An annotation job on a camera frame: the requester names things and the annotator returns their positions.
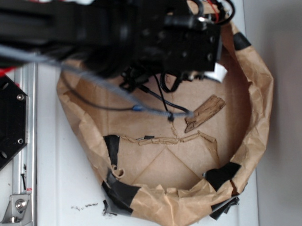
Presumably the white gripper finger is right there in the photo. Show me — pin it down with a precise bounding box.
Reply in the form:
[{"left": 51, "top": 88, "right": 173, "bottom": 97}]
[{"left": 204, "top": 63, "right": 227, "bottom": 84}]

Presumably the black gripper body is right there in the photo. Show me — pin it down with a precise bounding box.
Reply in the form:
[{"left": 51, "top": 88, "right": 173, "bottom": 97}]
[{"left": 140, "top": 15, "right": 221, "bottom": 80}]

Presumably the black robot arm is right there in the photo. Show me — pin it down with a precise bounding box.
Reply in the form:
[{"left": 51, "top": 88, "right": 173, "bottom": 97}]
[{"left": 0, "top": 0, "right": 221, "bottom": 79}]

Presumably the brown wood piece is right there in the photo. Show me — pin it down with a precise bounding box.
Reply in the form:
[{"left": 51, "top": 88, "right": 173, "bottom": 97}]
[{"left": 185, "top": 95, "right": 226, "bottom": 133}]

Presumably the brown paper bag bin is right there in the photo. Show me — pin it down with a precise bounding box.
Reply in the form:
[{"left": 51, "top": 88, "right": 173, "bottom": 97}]
[{"left": 57, "top": 23, "right": 274, "bottom": 226}]

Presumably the white tray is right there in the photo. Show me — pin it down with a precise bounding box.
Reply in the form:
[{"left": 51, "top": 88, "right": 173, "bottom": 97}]
[{"left": 28, "top": 0, "right": 271, "bottom": 226}]

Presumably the thin black cable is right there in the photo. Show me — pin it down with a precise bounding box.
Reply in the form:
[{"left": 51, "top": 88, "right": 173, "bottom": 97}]
[{"left": 58, "top": 68, "right": 193, "bottom": 120}]

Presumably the aluminium extrusion rail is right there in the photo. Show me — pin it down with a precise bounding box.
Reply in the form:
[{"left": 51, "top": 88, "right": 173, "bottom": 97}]
[{"left": 12, "top": 63, "right": 38, "bottom": 226}]

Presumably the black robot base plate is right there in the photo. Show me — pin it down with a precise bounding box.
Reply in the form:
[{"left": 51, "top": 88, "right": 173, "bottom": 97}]
[{"left": 0, "top": 76, "right": 28, "bottom": 171}]

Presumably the grey braided cable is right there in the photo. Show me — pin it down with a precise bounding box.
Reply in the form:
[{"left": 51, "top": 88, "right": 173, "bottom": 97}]
[{"left": 0, "top": 44, "right": 198, "bottom": 120}]

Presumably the metal corner bracket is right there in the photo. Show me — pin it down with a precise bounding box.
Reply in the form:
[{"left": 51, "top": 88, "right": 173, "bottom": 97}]
[{"left": 0, "top": 194, "right": 33, "bottom": 226}]

